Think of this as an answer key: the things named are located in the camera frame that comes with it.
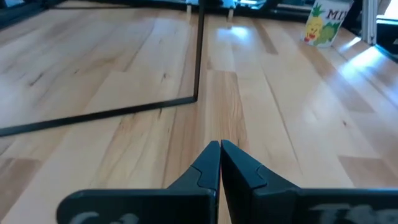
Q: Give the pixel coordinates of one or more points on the aluminium frame post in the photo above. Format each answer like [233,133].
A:
[370,21]

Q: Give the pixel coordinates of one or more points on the white fruit-print carton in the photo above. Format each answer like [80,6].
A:
[326,28]

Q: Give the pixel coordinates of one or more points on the wooden shelf with black frame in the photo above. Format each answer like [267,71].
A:
[199,62]

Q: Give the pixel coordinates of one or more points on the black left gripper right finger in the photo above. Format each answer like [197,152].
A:
[267,205]

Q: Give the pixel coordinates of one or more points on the black table edge rail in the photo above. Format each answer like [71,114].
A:
[18,15]

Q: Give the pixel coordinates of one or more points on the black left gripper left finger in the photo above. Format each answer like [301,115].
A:
[186,205]

